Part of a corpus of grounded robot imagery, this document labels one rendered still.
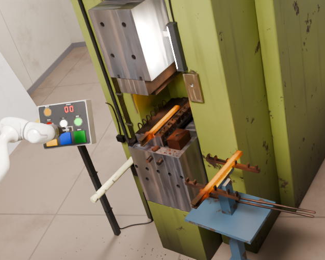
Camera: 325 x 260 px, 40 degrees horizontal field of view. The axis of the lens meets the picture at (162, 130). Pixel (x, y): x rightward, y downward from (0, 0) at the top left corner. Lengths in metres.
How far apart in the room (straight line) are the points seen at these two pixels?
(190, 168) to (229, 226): 0.46
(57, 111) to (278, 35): 1.41
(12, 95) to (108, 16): 3.16
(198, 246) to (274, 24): 1.48
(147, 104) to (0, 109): 2.62
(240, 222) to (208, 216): 0.18
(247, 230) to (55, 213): 2.07
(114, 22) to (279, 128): 1.25
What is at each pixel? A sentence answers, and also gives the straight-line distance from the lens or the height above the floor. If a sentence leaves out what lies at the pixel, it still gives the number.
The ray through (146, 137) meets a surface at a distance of 2.60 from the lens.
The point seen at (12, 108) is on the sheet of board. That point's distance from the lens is 5.32.
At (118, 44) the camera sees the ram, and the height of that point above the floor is 1.57.
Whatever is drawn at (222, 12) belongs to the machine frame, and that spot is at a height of 1.65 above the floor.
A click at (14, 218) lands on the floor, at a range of 4.19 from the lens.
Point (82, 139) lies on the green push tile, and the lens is 2.82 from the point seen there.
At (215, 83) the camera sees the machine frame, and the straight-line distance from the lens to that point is 2.34.
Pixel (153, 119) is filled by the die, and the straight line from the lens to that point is 2.80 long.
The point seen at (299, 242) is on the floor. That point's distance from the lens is 3.19.
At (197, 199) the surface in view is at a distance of 2.17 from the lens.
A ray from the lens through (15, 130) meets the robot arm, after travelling 2.42.
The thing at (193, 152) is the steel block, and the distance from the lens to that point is 2.64.
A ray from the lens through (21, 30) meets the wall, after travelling 6.44.
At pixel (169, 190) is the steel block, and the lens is 2.77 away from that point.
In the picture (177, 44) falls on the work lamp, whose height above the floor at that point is 1.54.
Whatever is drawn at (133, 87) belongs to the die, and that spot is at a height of 1.31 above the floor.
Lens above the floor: 2.39
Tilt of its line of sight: 32 degrees down
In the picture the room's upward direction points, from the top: 16 degrees counter-clockwise
